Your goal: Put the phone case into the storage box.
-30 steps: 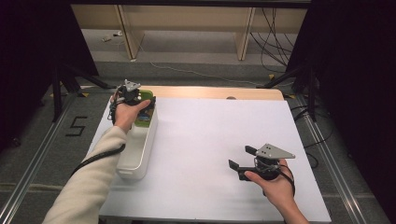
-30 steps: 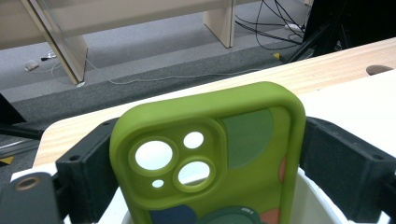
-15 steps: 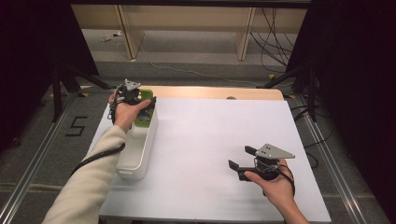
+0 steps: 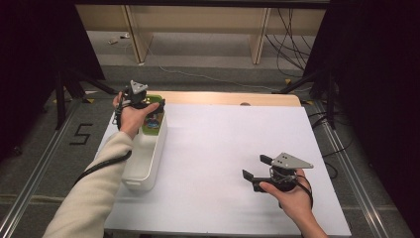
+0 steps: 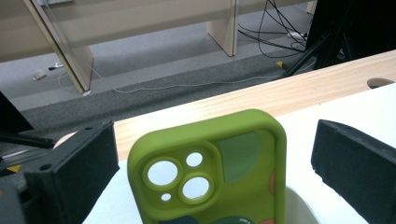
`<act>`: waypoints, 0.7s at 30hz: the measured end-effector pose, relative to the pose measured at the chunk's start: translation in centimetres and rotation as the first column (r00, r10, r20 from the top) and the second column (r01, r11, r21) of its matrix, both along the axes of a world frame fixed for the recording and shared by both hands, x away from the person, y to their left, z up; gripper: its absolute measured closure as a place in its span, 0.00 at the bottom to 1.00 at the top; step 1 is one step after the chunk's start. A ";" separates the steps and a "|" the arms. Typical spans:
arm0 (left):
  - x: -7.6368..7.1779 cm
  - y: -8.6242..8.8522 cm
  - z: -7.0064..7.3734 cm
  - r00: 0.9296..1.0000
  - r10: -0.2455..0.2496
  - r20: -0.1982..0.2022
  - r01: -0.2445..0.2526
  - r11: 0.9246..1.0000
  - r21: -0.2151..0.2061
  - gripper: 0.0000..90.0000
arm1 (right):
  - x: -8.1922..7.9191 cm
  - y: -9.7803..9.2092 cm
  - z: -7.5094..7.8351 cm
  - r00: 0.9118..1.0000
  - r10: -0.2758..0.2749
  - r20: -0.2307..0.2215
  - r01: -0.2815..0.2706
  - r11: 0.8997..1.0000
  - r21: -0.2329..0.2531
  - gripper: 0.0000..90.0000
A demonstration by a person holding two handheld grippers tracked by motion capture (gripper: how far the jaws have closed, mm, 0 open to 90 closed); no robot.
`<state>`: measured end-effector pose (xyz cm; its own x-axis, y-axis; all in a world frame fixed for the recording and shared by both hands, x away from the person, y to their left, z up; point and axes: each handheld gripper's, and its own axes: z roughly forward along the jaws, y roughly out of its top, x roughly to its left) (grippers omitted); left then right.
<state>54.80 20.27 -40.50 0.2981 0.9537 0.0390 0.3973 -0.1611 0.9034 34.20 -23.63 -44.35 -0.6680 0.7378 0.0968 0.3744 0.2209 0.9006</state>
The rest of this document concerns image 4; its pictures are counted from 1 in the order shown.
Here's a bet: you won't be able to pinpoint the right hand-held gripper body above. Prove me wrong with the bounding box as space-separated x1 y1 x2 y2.
252 152 315 193

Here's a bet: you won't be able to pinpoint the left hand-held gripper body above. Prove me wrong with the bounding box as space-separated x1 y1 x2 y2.
122 79 160 110

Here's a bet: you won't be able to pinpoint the green phone with cartoon case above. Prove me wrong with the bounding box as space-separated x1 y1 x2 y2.
142 94 165 136

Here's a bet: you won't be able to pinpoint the white plastic bin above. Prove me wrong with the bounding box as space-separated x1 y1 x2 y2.
121 104 168 192

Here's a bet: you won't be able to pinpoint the person's left hand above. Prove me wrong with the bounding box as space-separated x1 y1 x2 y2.
112 92 160 140

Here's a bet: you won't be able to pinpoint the person's right hand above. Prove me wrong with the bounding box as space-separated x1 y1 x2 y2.
259 168 314 222

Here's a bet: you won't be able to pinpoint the white sheet mat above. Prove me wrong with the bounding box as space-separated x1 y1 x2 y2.
95 102 352 237

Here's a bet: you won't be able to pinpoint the black metal stand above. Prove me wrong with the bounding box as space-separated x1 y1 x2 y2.
271 67 338 131
53 67 121 131

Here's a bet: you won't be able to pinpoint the beige wooden shelf unit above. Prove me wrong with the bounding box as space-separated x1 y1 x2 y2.
73 3 328 65

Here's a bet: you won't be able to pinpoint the black curtain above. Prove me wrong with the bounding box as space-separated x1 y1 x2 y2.
303 0 420 229
0 0 105 162

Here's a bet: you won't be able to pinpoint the right hand-held gripper black cable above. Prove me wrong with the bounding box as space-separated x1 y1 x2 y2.
295 174 314 210

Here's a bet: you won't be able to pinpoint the hand-held gripper black cable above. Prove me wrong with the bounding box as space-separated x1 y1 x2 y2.
295 174 314 210
73 93 133 186

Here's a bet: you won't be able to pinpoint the black floor cables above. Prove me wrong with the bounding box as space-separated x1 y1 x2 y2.
308 110 357 179

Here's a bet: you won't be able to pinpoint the thin white floor cable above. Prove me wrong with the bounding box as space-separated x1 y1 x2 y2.
145 46 275 93

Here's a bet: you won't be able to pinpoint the metal floor rail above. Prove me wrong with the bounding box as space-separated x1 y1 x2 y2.
311 100 387 238
0 98 83 238

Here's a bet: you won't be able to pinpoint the left hand-held gripper black cable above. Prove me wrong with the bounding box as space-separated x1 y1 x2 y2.
73 93 133 186

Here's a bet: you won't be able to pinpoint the bundle of black hanging cables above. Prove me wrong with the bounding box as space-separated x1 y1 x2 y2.
265 8 315 78

